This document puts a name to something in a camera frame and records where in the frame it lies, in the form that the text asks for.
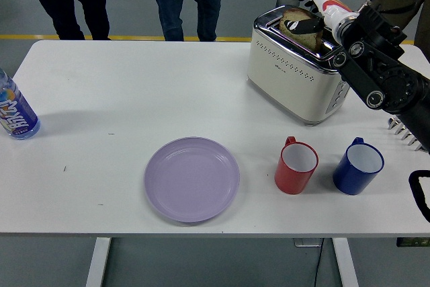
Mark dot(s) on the grey table bracket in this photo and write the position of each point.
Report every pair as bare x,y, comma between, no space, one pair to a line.
305,242

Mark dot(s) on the blue label water bottle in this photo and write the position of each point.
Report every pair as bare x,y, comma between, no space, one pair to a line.
16,112

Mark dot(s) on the purple round plate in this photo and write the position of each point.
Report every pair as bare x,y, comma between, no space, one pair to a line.
191,179

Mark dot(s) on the red enamel mug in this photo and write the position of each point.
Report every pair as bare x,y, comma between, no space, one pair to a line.
289,179

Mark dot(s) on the metal toast rack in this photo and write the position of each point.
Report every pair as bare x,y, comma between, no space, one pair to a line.
403,132

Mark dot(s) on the bread slice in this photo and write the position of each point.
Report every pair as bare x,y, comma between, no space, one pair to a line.
304,40

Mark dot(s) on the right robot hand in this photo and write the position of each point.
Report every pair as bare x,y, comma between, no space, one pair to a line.
332,11

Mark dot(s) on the black table control panel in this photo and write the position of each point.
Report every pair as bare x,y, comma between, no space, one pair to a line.
413,242

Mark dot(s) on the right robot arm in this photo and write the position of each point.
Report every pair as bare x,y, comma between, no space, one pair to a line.
383,65

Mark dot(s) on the blue enamel mug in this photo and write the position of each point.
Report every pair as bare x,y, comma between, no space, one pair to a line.
347,179

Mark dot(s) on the cream and chrome toaster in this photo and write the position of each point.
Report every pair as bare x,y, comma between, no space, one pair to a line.
295,88

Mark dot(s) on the white table leg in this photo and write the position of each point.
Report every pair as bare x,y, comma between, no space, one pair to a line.
345,263
98,263

